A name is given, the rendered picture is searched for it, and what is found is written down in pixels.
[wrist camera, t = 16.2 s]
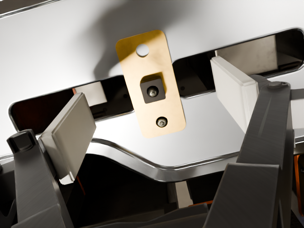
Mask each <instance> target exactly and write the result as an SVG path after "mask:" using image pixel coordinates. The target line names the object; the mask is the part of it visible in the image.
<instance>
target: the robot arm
mask: <svg viewBox="0 0 304 228"><path fill-rule="evenodd" d="M210 62H211V67H212V72H213V77H214V84H215V89H216V94H217V97H218V99H219V100H220V101H221V103H222V104H223V105H224V107H225V108H226V109H227V111H228V112H229V113H230V114H231V116H232V117H233V118H234V120H235V121H236V122H237V124H238V125H239V126H240V128H241V129H242V130H243V132H244V133H245V137H244V140H243V142H242V146H241V149H240V152H239V155H238V157H237V161H236V163H228V164H227V165H226V168H225V170H224V173H223V176H222V178H221V181H220V184H219V186H218V189H217V192H216V194H215V197H214V200H213V202H212V205H211V207H210V210H209V209H208V206H207V203H202V204H197V205H192V206H188V207H184V208H180V209H176V210H173V211H171V212H169V213H166V214H164V215H162V216H159V217H157V218H154V219H152V220H150V221H146V222H116V223H111V224H107V225H102V226H98V227H94V228H290V216H291V197H292V178H293V158H294V148H296V147H295V131H294V129H304V88H301V89H291V85H290V83H288V82H283V81H273V82H271V81H269V80H268V79H266V78H264V77H263V76H260V75H251V76H248V75H246V74H245V73H243V72H242V71H240V70H239V69H237V68H236V67H235V66H233V65H232V64H230V63H229V62H227V61H226V60H224V59H223V58H221V57H220V56H217V57H213V58H212V59H211V60H210ZM96 128H97V126H96V124H95V121H94V118H93V115H92V113H91V110H90V107H89V105H88V102H87V99H86V96H85V94H84V93H82V92H80V93H76V94H75V95H74V96H73V97H72V98H71V99H70V101H69V102H68V103H67V104H66V106H65V107H64V108H63V109H62V110H61V112H60V113H59V114H58V115H57V117H56V118H55V119H54V120H53V121H52V122H51V123H50V125H49V126H48V127H47V128H46V130H45V131H44V132H43V133H42V134H41V135H40V137H39V138H38V139H36V136H35V134H34V132H33V130H32V129H26V130H23V131H20V132H17V133H15V134H13V135H12V136H10V137H9V138H7V140H6V141H7V143H8V146H9V147H10V149H11V151H12V153H13V156H14V160H12V161H10V162H8V163H5V164H2V165H1V164H0V228H74V225H73V223H72V220H71V217H70V215H69V212H68V210H67V207H66V204H65V201H64V199H63V196H62V194H61V191H60V188H59V186H58V183H57V181H56V179H55V176H56V174H57V176H58V178H59V180H60V183H62V184H64V185H66V184H70V183H73V182H74V180H75V178H76V176H77V173H78V171H79V169H80V166H81V164H82V162H83V159H84V157H85V154H86V152H87V149H88V147H89V145H90V142H91V140H92V138H93V136H94V133H95V131H96ZM16 211H17V216H18V223H17V224H15V225H13V226H12V223H13V220H14V217H15V214H16Z"/></svg>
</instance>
